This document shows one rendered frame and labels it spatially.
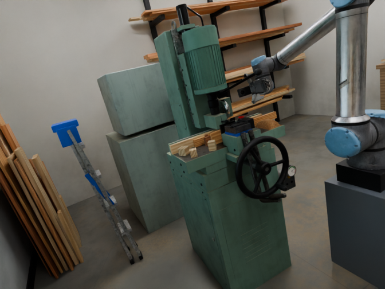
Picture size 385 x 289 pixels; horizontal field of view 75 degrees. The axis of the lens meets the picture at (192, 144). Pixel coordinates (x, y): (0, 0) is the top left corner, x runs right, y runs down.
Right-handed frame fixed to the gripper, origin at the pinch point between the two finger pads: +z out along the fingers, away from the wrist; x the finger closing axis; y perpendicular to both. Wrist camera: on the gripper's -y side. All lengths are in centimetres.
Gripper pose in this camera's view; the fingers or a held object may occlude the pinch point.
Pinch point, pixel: (247, 89)
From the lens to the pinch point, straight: 130.4
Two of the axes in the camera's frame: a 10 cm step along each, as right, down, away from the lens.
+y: 8.3, -2.3, -5.0
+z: -4.6, 2.2, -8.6
